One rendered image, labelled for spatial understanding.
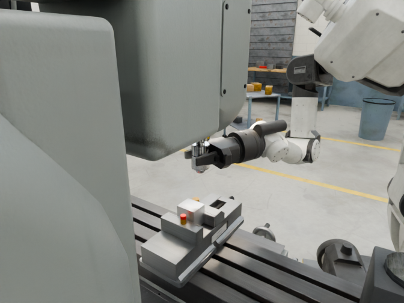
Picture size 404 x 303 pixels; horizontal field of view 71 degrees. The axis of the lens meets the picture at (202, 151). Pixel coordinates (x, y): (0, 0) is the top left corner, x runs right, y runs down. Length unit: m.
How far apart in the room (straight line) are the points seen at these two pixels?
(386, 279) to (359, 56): 0.59
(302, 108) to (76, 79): 0.90
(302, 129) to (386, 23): 0.40
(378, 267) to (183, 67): 0.49
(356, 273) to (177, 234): 0.89
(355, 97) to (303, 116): 7.12
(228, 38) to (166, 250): 0.53
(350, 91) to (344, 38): 7.26
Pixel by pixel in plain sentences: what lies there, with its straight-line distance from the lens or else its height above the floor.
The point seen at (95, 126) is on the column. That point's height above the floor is 1.44.
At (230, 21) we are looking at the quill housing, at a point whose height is 1.54.
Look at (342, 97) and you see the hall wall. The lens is 8.21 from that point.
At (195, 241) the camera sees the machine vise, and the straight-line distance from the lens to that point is 0.78.
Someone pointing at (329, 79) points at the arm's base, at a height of 1.39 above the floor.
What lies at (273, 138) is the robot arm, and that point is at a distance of 0.82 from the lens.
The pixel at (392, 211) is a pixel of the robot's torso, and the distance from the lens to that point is 1.27.
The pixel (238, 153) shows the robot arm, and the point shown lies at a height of 1.24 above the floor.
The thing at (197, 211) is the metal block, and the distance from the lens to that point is 0.79.
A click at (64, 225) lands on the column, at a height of 1.37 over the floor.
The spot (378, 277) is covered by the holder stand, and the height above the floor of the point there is 1.13.
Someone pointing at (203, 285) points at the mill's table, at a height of 0.94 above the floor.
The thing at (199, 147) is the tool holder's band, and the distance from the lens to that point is 0.69.
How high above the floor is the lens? 1.50
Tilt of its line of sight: 21 degrees down
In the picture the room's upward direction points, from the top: straight up
